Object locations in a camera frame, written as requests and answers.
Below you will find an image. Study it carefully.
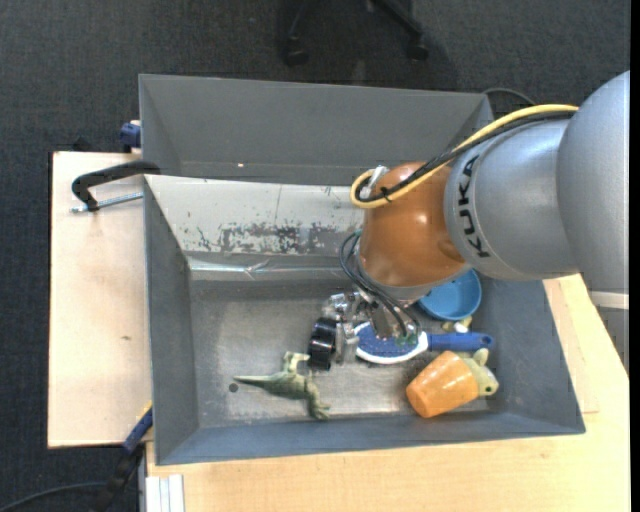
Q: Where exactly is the pale wood board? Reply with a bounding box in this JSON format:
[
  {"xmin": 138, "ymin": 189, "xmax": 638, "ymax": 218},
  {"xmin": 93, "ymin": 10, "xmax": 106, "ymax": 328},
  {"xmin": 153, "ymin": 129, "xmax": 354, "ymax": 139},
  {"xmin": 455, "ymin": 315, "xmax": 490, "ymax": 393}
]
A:
[{"xmin": 47, "ymin": 149, "xmax": 154, "ymax": 450}]

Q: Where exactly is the grey metal bin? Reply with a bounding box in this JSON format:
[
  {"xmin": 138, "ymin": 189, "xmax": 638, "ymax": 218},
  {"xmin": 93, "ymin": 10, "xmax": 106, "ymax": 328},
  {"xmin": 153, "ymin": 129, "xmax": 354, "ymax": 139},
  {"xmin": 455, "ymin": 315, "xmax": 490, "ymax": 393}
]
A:
[{"xmin": 137, "ymin": 73, "xmax": 587, "ymax": 466}]

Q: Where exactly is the black ribbed double cylinder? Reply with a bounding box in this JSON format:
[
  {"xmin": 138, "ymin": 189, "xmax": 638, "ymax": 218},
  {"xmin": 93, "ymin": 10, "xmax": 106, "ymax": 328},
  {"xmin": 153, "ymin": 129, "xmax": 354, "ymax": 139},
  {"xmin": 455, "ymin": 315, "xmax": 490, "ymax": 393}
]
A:
[{"xmin": 306, "ymin": 316, "xmax": 339, "ymax": 372}]

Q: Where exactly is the green plush toy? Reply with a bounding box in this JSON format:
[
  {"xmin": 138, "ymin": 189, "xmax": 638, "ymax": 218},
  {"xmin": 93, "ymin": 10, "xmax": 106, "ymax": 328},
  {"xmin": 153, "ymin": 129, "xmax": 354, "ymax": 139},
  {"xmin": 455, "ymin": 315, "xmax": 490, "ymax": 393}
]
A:
[{"xmin": 462, "ymin": 347, "xmax": 500, "ymax": 399}]

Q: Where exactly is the orange cup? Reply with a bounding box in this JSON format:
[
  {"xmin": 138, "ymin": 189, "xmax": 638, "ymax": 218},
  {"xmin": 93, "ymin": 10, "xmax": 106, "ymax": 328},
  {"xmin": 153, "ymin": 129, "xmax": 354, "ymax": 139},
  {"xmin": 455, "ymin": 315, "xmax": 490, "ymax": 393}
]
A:
[{"xmin": 404, "ymin": 349, "xmax": 481, "ymax": 419}]

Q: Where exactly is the green toy dinosaur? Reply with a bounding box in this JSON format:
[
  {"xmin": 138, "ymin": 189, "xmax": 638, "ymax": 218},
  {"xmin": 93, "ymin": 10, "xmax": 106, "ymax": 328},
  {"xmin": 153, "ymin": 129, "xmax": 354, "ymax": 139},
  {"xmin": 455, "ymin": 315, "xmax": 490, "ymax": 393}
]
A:
[{"xmin": 232, "ymin": 351, "xmax": 332, "ymax": 421}]

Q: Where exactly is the blue bowl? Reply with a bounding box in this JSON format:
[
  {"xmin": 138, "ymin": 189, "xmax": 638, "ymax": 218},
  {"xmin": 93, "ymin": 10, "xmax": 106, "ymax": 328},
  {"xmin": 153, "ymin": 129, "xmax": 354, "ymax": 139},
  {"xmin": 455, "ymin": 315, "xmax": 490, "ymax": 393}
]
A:
[{"xmin": 417, "ymin": 268, "xmax": 484, "ymax": 322}]

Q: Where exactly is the blue and white brush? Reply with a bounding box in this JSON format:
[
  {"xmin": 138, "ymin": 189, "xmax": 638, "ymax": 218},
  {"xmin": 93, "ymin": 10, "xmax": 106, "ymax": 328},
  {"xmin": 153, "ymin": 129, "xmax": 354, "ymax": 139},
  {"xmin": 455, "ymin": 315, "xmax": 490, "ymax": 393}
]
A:
[{"xmin": 354, "ymin": 321, "xmax": 496, "ymax": 365}]

